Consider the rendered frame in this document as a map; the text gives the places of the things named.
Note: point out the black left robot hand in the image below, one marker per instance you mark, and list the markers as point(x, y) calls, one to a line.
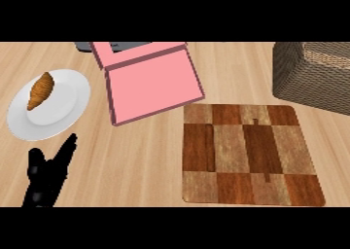
point(44, 181)

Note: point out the checkered wooden cutting board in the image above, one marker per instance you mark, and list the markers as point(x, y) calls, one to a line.
point(249, 155)

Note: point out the brown wicker basket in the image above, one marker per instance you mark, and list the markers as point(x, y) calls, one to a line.
point(313, 78)

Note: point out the white round plate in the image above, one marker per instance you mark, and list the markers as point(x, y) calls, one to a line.
point(57, 107)

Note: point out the brown croissant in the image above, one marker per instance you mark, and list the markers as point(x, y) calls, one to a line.
point(39, 91)

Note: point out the pink box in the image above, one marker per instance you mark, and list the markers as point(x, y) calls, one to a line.
point(150, 85)

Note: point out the dark grey appliance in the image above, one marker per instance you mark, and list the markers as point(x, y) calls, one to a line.
point(119, 46)

